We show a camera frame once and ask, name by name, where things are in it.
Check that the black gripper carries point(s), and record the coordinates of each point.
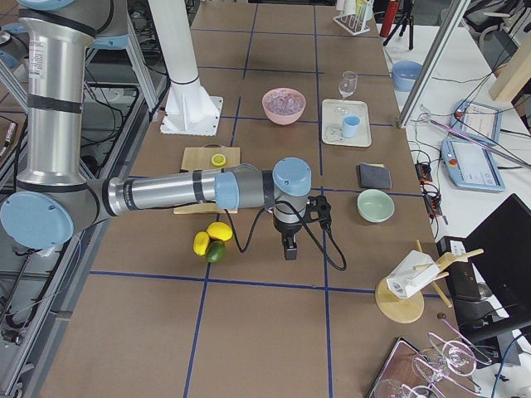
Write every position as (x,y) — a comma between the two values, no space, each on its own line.
(286,229)

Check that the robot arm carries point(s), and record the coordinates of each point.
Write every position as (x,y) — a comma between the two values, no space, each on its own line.
(14,44)
(53,201)

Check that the light blue plastic cup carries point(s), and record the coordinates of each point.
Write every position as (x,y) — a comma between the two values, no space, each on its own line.
(350,125)

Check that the pile of clear ice cubes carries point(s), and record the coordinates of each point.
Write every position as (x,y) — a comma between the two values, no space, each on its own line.
(284,102)

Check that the whole yellow lemon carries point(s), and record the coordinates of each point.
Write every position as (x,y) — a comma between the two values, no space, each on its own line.
(220,231)

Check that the green lime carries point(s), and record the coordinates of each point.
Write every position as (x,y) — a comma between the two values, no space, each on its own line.
(215,251)

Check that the green bowl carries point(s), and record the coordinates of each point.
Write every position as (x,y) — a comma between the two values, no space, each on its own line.
(375,206)

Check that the grey folded cloth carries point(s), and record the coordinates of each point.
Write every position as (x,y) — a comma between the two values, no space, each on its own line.
(373,177)

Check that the lemon half slice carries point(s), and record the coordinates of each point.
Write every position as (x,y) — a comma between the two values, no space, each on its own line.
(218,160)

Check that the wooden cutting board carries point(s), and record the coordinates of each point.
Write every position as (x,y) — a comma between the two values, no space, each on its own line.
(200,159)

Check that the wooden round stand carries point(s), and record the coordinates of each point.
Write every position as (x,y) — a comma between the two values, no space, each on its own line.
(410,309)

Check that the white carton on stand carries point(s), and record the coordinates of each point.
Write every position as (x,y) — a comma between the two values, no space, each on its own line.
(412,274)

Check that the pink bowl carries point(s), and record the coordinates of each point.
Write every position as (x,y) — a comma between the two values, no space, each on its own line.
(282,119)

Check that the cream bear serving tray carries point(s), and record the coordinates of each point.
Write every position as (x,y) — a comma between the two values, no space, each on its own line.
(336,132)

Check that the clear wine glass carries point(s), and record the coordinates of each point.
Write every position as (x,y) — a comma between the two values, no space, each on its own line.
(347,87)

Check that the lower teach pendant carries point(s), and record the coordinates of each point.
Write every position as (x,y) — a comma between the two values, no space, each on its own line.
(471,167)

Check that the teach pendant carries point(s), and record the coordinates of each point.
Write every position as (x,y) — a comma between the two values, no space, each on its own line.
(478,121)
(471,167)

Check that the blue bowl at edge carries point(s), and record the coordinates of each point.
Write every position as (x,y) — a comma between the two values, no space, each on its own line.
(405,74)

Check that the hanging wine glasses rack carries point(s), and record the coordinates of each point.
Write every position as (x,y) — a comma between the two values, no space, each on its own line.
(430,372)

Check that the upper teach pendant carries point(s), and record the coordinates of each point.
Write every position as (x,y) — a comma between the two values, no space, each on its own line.
(478,121)

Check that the black tripod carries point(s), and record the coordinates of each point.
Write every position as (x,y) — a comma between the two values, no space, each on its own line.
(407,21)

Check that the wooden beam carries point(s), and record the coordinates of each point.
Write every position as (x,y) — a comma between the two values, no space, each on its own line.
(514,75)

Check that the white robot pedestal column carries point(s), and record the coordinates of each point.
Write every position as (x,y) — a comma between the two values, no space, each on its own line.
(189,108)

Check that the white wire rack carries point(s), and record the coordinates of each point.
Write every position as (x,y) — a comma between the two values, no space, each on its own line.
(354,15)

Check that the aluminium frame post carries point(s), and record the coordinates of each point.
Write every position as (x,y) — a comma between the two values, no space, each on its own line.
(456,12)

